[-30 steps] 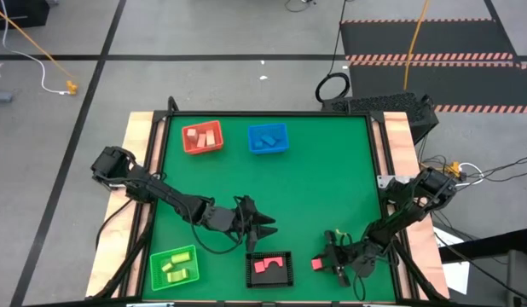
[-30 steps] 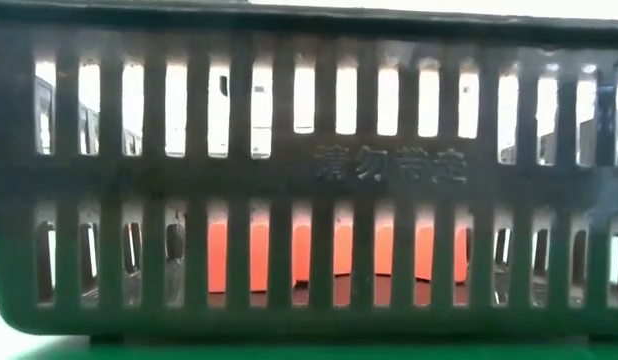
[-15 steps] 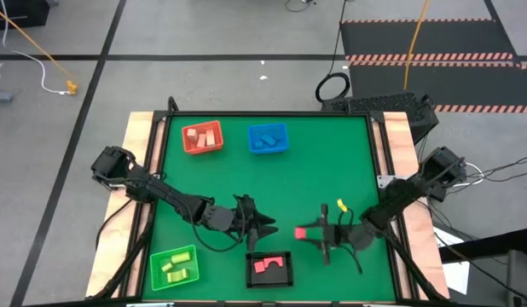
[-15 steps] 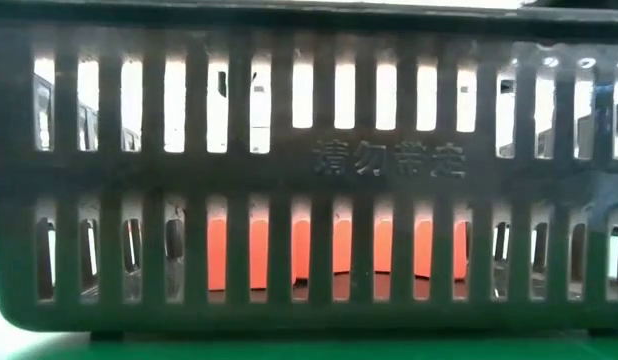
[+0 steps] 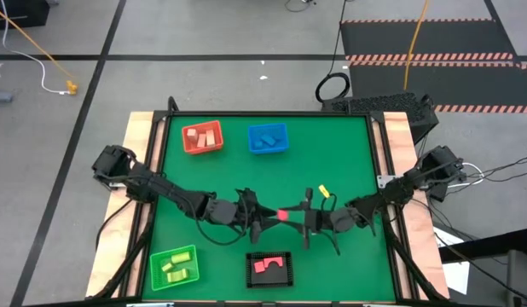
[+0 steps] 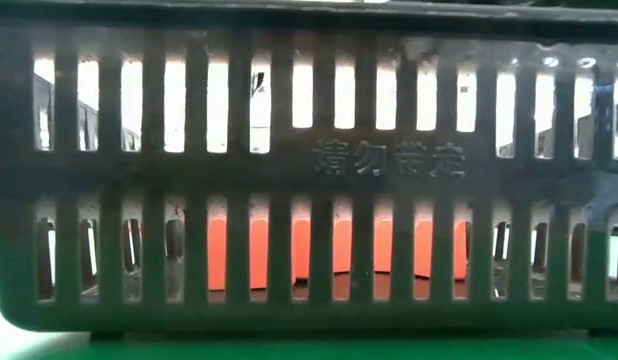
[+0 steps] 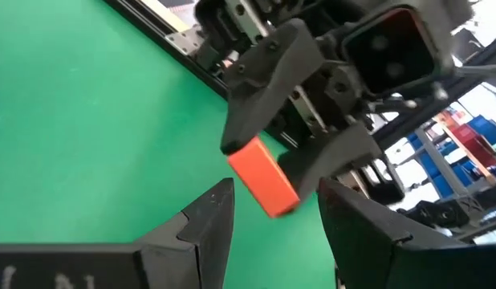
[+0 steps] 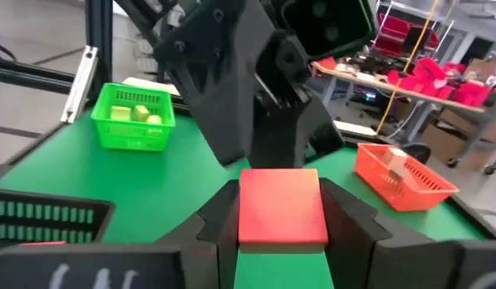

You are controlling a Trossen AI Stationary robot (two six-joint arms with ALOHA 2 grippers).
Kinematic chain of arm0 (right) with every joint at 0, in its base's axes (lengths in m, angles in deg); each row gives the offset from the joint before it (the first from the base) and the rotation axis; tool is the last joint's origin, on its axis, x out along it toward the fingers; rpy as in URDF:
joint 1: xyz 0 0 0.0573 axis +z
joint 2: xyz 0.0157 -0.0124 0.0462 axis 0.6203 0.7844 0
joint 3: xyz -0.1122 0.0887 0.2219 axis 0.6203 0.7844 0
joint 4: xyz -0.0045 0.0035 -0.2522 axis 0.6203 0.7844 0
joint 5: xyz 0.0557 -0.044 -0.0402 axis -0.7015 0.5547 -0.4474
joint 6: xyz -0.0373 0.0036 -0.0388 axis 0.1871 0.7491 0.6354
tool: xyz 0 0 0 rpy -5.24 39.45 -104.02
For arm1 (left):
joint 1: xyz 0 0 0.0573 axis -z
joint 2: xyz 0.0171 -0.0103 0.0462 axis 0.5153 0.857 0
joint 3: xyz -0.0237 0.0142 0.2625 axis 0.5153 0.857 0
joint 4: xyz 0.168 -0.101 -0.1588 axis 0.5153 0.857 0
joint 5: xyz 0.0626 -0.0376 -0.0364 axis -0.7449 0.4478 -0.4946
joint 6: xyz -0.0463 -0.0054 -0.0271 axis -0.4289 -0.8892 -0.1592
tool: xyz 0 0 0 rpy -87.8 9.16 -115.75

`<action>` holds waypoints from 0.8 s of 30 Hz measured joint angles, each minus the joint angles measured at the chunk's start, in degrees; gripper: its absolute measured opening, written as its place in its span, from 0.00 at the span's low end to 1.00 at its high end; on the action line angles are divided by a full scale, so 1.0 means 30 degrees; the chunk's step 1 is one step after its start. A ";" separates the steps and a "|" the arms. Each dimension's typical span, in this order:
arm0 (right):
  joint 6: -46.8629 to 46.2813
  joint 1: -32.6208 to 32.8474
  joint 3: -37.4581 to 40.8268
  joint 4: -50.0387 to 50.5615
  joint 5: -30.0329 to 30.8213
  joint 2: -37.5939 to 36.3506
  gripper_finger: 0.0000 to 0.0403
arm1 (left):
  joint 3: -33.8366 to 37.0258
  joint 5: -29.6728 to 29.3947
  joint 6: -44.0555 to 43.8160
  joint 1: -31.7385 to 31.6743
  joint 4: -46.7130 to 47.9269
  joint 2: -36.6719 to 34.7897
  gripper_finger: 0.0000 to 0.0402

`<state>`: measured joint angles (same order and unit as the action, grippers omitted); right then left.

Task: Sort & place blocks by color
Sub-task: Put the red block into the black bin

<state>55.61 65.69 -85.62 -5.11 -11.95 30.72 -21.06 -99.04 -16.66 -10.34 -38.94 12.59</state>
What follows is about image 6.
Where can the green table mat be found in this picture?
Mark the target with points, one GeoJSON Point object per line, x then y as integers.
{"type": "Point", "coordinates": [339, 351]}

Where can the red arch foam block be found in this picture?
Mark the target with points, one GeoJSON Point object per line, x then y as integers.
{"type": "Point", "coordinates": [216, 250]}

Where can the black slotted plastic basket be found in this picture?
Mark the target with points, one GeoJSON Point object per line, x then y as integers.
{"type": "Point", "coordinates": [309, 170]}

